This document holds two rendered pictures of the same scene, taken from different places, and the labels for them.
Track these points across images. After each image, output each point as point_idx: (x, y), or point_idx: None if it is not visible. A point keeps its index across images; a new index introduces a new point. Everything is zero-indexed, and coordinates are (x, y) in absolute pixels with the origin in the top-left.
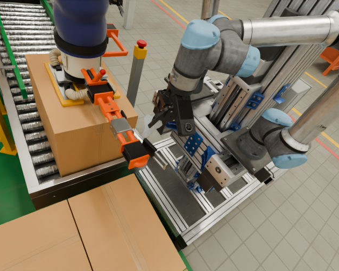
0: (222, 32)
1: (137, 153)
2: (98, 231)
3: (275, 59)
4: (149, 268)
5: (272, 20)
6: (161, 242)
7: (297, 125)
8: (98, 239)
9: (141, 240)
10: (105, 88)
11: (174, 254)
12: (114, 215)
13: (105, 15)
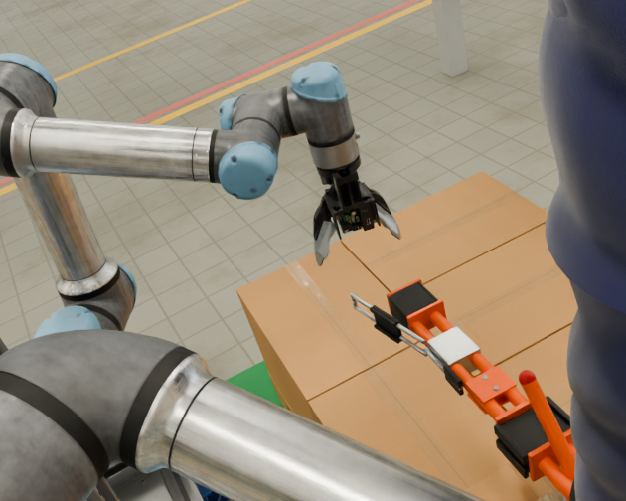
0: (265, 118)
1: (408, 292)
2: (485, 435)
3: None
4: (377, 394)
5: (154, 125)
6: (352, 431)
7: (95, 244)
8: (481, 422)
9: (394, 430)
10: (525, 434)
11: (328, 416)
12: (458, 467)
13: (585, 466)
